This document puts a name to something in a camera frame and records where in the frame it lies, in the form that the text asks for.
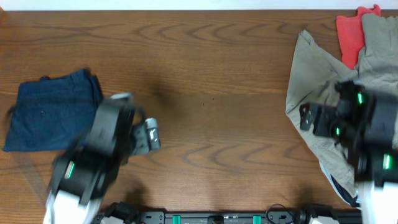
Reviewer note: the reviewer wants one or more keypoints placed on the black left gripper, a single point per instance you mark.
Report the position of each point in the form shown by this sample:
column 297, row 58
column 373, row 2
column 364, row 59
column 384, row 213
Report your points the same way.
column 143, row 144

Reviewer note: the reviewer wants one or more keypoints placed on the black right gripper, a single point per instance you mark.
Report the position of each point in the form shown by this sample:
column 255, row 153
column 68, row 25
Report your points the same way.
column 326, row 113

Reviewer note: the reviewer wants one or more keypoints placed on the navy blue shorts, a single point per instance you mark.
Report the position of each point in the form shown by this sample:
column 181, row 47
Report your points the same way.
column 50, row 113

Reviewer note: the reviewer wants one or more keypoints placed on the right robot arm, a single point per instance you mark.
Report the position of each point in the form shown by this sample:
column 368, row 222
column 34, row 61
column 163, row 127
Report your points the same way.
column 363, row 122

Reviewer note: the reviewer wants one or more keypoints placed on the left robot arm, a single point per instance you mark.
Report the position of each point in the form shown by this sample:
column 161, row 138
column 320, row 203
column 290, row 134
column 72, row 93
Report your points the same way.
column 83, row 174

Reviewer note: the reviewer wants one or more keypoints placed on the light blue patterned garment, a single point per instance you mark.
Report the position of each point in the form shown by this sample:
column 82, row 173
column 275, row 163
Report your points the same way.
column 341, row 192

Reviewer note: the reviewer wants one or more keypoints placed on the khaki shorts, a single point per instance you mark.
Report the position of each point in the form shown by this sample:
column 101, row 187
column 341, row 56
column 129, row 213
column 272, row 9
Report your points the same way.
column 315, row 73

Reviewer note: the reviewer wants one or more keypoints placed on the red orange garment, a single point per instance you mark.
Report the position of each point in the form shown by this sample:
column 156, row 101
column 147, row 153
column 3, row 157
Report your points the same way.
column 351, row 35

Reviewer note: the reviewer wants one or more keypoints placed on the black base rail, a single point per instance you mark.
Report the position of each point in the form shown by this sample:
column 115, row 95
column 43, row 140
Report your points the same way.
column 123, row 213

